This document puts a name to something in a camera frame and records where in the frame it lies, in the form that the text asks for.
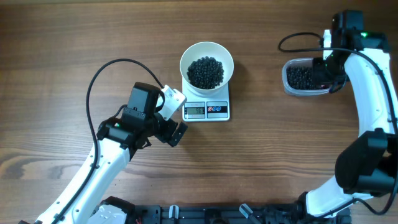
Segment white digital kitchen scale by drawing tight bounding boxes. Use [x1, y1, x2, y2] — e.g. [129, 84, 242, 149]
[182, 80, 230, 122]

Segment white bowl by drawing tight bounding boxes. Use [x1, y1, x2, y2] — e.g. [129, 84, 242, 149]
[180, 42, 234, 93]

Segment black beans in bowl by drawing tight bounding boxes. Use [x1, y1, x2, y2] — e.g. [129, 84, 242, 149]
[187, 57, 224, 90]

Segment clear plastic bean container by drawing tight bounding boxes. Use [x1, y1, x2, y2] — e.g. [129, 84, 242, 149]
[282, 58, 329, 96]

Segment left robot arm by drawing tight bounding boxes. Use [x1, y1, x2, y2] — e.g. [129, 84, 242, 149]
[36, 83, 187, 223]

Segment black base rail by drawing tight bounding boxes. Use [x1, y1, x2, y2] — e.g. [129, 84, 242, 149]
[99, 203, 352, 224]

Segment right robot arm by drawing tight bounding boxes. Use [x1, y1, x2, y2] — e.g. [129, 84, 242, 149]
[301, 10, 397, 222]

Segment black beans in container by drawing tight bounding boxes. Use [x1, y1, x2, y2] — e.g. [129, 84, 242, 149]
[286, 67, 318, 90]

